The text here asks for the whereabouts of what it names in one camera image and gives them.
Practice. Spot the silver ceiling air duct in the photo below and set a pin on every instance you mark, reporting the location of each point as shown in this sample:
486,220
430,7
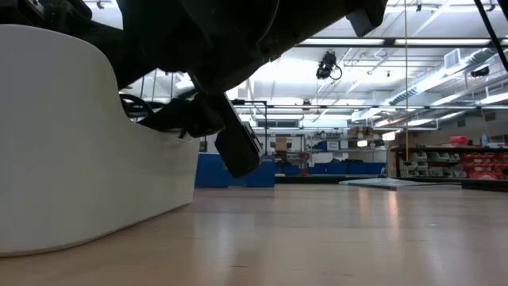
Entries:
468,59

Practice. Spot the black overhead camera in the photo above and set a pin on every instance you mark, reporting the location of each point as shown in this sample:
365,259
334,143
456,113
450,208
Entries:
326,65

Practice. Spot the white plastic tray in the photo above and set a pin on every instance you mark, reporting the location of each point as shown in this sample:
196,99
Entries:
79,159

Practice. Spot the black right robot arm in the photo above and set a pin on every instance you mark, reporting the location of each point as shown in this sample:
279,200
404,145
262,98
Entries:
317,16

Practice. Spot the row of blue bins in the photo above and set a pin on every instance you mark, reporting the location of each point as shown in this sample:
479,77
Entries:
349,168

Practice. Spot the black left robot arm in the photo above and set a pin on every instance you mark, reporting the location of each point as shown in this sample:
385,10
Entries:
67,12

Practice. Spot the brown cardboard box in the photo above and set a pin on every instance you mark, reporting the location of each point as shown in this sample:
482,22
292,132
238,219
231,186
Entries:
281,144

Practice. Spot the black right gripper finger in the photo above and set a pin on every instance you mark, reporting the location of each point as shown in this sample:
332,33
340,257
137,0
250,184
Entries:
194,115

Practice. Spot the shelf with red bins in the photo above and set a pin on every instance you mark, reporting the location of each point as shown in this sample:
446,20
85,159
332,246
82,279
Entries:
476,163

